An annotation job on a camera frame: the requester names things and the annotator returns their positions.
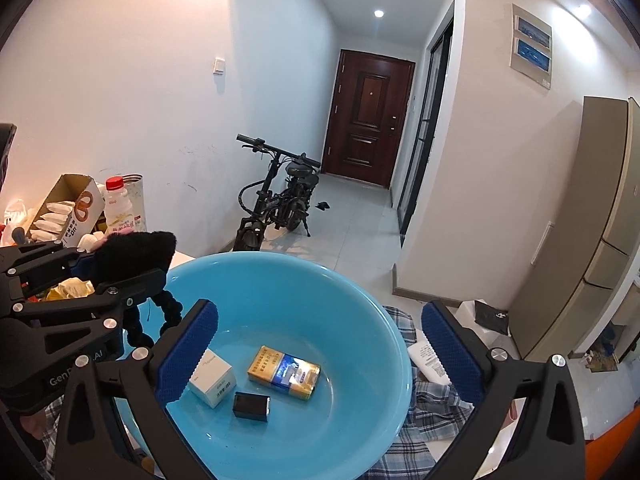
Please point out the gold blue cigarette pack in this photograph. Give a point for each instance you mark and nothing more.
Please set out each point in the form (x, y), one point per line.
(282, 372)

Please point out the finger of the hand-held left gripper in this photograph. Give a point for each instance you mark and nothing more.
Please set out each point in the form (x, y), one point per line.
(45, 267)
(100, 302)

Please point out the beige cabinet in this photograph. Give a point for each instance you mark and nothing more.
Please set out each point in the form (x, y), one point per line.
(575, 230)

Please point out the blue plastic basin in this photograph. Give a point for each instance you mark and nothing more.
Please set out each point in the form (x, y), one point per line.
(300, 300)

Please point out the cardboard box with pretzel print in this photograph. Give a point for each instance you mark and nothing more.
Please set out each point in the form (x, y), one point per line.
(75, 200)

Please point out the white plastic bag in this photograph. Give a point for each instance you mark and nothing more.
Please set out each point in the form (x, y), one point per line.
(17, 212)

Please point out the small white box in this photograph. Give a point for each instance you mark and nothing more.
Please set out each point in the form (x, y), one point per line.
(212, 377)

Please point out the white plastic bottle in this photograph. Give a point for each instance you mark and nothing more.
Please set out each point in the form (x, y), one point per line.
(427, 360)

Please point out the person's left hand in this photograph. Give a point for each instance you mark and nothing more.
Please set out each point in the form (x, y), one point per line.
(35, 425)

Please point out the black plush cat toy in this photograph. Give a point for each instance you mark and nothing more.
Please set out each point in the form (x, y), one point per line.
(135, 255)

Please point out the small black box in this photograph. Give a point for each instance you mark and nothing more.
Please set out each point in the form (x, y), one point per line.
(251, 405)

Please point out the black bicycle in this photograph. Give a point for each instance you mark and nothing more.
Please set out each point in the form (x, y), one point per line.
(285, 195)

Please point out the white cylinder can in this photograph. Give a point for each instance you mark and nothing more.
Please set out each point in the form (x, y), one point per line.
(136, 195)

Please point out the pink cup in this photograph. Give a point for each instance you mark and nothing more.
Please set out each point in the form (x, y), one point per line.
(515, 410)

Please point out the black framed glass door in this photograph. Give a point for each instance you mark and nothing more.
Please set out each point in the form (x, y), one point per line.
(425, 125)

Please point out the dark red entrance door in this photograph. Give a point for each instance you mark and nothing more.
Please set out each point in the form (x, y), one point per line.
(367, 115)

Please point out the blue plaid shirt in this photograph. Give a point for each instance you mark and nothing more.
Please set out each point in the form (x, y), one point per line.
(425, 425)

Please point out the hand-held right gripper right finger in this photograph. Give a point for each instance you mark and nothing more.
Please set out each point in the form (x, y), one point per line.
(450, 355)

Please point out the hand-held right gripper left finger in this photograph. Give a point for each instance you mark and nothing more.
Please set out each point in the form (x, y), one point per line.
(187, 355)

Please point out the white light switch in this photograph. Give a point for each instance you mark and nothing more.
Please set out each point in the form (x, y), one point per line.
(218, 65)

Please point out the yellow snack packet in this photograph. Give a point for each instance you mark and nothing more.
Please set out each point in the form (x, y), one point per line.
(72, 289)

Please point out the red capped cream bottle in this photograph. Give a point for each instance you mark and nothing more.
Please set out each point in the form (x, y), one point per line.
(119, 210)

